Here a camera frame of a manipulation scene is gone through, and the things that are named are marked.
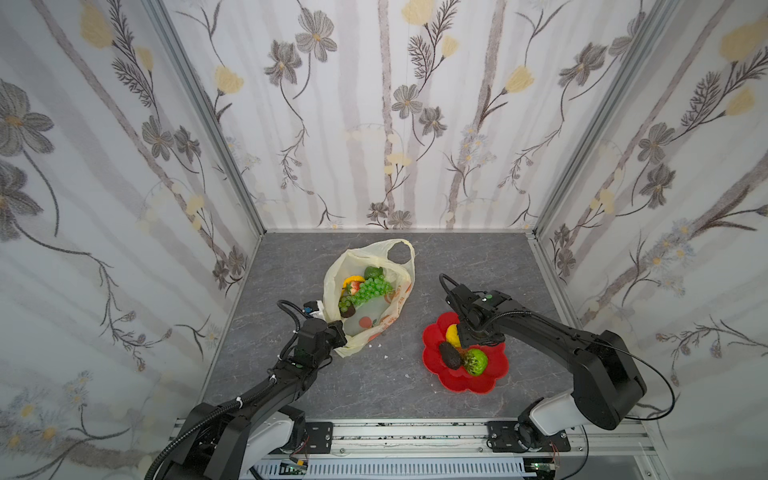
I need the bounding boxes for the yellow fake lemon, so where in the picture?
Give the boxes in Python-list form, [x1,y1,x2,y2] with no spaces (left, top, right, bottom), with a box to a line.
[445,324,462,351]

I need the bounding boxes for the red flower-shaped plate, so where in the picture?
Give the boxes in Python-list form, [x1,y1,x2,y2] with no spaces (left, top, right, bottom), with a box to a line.
[422,312,509,394]

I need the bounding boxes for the green bumpy fake fruit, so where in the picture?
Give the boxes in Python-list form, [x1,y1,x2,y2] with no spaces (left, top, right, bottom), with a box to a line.
[463,348,489,377]

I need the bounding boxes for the dark fake avocado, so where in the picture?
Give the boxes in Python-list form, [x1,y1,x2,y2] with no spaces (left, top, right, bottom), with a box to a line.
[438,341,463,370]

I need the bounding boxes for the yellow plastic bag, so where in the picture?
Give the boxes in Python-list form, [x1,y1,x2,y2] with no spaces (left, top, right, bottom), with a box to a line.
[321,239,416,358]

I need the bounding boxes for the green fake grapes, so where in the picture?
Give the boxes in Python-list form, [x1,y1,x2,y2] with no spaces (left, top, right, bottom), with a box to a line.
[338,277,394,316]

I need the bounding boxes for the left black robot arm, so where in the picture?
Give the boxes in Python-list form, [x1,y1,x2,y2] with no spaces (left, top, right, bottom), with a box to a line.
[145,317,347,479]

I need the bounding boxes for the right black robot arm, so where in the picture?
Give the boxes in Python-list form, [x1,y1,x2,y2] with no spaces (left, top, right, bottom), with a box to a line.
[439,274,647,453]

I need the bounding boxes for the yellow fake banana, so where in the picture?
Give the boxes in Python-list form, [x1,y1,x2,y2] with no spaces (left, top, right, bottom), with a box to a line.
[342,275,366,289]

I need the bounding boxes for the dark green fake lime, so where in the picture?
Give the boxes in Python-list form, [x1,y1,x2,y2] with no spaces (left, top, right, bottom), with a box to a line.
[363,266,384,280]

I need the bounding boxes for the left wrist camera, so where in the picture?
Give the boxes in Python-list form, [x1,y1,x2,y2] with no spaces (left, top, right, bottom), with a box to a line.
[302,300,326,320]

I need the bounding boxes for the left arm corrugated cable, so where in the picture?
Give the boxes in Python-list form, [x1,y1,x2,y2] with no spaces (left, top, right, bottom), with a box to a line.
[143,398,241,480]

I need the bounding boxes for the white perforated cable duct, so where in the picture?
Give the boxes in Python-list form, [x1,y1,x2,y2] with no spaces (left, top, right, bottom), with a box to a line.
[241,458,537,479]

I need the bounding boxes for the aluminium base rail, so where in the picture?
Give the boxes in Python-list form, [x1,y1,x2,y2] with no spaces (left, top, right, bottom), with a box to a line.
[170,416,667,480]

